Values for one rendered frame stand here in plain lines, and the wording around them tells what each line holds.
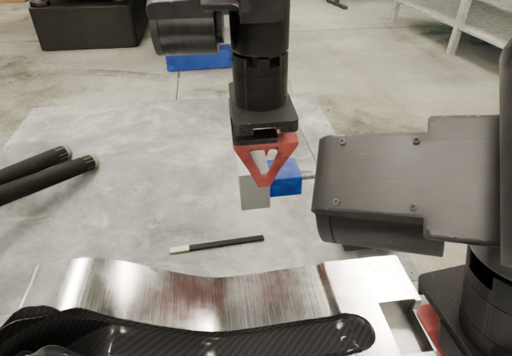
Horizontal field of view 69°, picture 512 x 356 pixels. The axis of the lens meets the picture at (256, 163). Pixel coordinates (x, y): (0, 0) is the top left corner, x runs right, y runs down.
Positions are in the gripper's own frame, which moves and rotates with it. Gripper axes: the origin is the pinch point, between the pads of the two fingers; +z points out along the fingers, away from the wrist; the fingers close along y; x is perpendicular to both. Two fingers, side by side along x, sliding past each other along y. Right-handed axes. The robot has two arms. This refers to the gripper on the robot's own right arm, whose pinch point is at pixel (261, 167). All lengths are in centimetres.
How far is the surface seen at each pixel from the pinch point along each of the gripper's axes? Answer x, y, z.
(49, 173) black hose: -33.5, -16.2, 9.8
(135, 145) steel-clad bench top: -22.9, -31.1, 14.8
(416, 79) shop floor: 157, -238, 99
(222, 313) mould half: -5.7, 14.8, 6.5
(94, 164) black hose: -28.7, -22.5, 12.9
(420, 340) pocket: 13.5, 18.5, 9.0
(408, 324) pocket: 13.0, 16.8, 9.0
